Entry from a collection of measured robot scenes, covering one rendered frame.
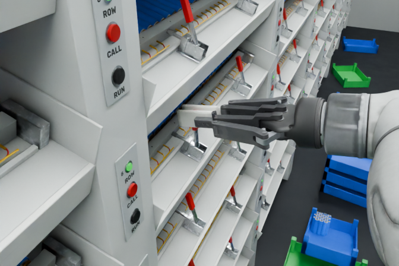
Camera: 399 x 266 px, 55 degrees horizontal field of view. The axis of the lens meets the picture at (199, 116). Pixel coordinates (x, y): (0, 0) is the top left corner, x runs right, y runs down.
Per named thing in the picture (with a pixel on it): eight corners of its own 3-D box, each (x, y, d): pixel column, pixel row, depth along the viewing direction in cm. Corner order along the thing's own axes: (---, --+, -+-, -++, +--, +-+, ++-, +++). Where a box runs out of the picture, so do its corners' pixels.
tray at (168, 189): (262, 84, 105) (276, 55, 99) (148, 248, 57) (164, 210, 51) (199, 51, 108) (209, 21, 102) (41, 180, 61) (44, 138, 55)
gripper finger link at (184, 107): (218, 107, 63) (219, 105, 63) (181, 105, 66) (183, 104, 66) (221, 123, 64) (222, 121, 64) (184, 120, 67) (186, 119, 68)
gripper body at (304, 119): (321, 161, 54) (257, 155, 58) (329, 131, 60) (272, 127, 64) (319, 114, 50) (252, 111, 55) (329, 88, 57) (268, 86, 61)
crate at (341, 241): (309, 222, 179) (312, 206, 177) (354, 236, 172) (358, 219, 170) (300, 253, 151) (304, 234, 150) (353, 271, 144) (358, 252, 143)
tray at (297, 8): (309, 16, 159) (325, -16, 151) (271, 71, 112) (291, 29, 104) (265, -4, 163) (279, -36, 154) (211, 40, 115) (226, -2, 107)
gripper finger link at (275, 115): (285, 133, 59) (283, 138, 57) (216, 131, 63) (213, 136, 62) (283, 111, 57) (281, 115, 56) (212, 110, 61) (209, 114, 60)
